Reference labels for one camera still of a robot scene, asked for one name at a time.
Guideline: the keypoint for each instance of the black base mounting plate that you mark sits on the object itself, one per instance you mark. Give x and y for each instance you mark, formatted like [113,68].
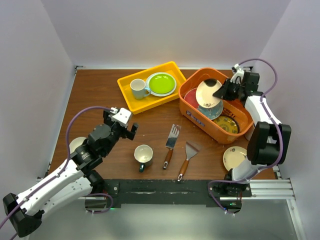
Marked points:
[173,192]

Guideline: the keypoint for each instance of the yellow patterned plate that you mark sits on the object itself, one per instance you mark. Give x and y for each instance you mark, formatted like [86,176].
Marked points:
[228,124]

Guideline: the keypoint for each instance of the white cup green handle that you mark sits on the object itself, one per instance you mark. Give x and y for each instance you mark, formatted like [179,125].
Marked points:
[143,154]

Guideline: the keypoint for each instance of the red and teal plate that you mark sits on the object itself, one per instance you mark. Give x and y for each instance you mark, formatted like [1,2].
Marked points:
[210,113]

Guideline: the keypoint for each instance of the lime green plate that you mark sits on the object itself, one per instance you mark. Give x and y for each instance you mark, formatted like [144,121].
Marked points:
[161,83]

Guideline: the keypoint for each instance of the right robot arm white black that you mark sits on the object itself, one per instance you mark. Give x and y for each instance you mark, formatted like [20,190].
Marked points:
[269,142]

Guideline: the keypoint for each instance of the cream plate black mark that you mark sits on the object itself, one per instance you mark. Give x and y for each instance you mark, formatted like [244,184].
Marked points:
[204,93]

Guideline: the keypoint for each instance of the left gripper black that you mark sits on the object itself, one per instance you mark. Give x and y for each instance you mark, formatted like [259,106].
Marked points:
[129,134]

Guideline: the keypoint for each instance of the solid spatula wooden handle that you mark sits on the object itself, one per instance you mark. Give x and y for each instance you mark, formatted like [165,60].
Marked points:
[191,149]

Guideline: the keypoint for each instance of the slotted spatula wooden handle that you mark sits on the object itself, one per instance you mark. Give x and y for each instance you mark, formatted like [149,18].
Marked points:
[170,144]

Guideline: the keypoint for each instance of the yellow plastic tray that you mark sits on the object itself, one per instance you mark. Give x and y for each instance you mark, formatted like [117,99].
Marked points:
[137,106]

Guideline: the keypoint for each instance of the beige purple cup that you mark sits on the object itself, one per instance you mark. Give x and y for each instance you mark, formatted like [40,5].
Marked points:
[249,134]

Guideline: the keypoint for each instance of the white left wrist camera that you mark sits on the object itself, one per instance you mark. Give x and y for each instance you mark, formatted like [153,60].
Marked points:
[121,116]

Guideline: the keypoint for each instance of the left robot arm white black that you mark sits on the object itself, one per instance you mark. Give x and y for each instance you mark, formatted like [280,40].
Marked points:
[74,178]

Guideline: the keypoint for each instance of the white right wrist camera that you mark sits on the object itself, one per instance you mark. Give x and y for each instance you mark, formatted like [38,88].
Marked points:
[238,74]

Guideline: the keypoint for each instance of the orange plastic dish bin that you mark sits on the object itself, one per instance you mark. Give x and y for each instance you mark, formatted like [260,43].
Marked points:
[233,109]

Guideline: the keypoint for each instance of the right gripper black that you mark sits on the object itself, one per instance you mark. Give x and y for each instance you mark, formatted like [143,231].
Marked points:
[222,92]

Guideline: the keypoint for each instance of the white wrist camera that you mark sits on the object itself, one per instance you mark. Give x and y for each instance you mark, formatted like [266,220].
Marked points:
[238,74]
[121,116]

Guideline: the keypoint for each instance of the small white dish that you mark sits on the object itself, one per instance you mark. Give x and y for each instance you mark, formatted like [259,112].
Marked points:
[76,143]

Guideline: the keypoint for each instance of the cream plate small motifs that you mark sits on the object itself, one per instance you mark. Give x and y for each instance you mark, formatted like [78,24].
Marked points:
[233,157]

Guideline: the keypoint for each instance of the light blue mug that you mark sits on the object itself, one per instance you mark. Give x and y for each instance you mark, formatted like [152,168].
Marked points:
[139,89]

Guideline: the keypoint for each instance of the white scalloped plate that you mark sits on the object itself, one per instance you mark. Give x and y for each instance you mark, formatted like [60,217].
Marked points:
[156,94]

